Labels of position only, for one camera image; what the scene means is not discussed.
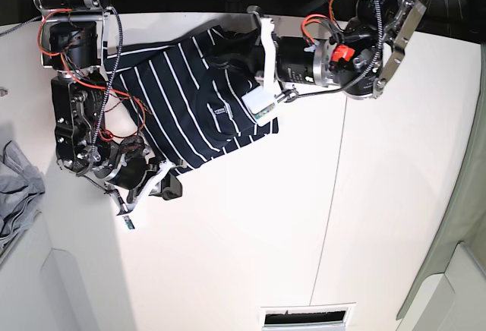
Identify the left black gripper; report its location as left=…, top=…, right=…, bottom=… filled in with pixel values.
left=204, top=5, right=342, bottom=87

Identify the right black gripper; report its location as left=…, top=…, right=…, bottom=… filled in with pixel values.
left=104, top=154, right=186, bottom=200

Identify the navy white striped t-shirt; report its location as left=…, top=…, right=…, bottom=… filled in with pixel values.
left=103, top=26, right=279, bottom=175

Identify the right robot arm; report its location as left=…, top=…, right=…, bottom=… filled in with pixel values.
left=33, top=0, right=182, bottom=204

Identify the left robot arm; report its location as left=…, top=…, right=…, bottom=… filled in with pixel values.
left=205, top=0, right=427, bottom=102

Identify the grey clothes pile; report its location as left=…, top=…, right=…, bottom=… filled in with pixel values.
left=1, top=140, right=46, bottom=250

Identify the white vent slot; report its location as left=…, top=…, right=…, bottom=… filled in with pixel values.
left=260, top=303, right=356, bottom=331

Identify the grey-green side panel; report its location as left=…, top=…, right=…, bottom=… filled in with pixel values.
left=396, top=44, right=485, bottom=320

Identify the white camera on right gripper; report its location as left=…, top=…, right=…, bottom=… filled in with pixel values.
left=103, top=159, right=174, bottom=230

